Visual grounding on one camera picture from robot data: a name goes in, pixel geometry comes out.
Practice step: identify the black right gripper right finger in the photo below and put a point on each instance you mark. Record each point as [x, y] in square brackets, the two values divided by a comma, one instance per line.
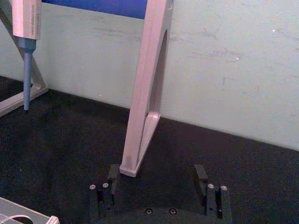
[211, 198]

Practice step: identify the clear plastic case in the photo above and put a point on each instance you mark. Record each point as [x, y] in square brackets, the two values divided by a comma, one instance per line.
[21, 213]

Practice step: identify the pale steel rack frame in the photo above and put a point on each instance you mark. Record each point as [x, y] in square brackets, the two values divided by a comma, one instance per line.
[144, 98]

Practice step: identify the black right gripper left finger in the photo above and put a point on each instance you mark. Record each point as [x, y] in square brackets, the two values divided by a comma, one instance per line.
[113, 177]

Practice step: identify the black table cloth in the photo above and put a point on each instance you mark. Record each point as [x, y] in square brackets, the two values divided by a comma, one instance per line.
[58, 144]

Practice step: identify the pale tool with grey tip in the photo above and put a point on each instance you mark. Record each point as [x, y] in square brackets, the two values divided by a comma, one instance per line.
[27, 46]

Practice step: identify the blue panel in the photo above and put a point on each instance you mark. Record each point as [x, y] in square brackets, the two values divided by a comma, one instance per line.
[105, 7]

